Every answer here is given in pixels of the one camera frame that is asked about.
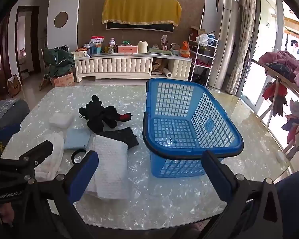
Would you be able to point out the person's left hand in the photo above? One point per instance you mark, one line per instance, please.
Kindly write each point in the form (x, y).
(4, 213)

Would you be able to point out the cardboard box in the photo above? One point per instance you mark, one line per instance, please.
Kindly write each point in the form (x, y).
(62, 79)

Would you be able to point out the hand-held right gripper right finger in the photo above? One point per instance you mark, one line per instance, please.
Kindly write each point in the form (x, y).
(218, 176)

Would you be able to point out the patterned curtain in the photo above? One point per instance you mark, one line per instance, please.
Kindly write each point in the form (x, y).
(243, 42)

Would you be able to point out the white paper roll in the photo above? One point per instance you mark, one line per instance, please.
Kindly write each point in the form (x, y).
(168, 72)

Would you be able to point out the cream tufted television cabinet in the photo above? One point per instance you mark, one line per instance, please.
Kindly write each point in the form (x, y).
(114, 66)

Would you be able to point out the white soft cloth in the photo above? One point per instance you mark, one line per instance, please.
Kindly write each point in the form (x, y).
(53, 154)

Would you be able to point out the blue plastic basket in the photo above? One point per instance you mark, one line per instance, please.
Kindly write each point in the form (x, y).
(174, 134)

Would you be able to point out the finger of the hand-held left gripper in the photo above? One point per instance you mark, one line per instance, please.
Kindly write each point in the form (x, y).
(39, 150)

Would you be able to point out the white textured towel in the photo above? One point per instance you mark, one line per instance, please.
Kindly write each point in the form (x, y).
(112, 164)

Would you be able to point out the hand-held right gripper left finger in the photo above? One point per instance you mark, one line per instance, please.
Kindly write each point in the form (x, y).
(86, 170)

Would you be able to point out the yellow television cover cloth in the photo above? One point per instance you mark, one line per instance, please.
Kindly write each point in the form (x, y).
(139, 10)

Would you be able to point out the brown paper bag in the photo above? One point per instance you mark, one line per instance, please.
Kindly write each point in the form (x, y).
(14, 87)

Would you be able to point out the clothes drying rack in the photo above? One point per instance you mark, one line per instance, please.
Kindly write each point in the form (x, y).
(286, 79)

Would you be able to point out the pile of snack packets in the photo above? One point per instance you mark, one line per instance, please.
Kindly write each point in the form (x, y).
(97, 45)

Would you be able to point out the black television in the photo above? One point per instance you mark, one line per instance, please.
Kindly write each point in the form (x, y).
(139, 27)

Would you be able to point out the orange bag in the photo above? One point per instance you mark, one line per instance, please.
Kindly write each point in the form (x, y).
(185, 49)

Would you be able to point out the pink storage box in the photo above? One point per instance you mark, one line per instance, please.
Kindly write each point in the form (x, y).
(127, 49)

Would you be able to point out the grey upholstered chair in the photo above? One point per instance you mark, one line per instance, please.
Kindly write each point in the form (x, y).
(7, 112)

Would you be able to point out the person's blue pants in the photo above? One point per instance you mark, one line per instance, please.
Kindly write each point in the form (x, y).
(295, 204)

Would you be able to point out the green plastic bag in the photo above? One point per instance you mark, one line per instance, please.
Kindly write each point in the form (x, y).
(58, 61)

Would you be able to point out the standing air conditioner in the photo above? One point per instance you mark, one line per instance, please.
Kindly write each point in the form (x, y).
(223, 42)

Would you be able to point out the light blue cloth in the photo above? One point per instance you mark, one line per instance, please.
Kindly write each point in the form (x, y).
(77, 139)

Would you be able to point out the white foam sponge block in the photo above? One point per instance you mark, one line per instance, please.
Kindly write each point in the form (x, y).
(61, 120)

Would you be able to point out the black lace cloth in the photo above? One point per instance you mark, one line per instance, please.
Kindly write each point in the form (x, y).
(127, 137)

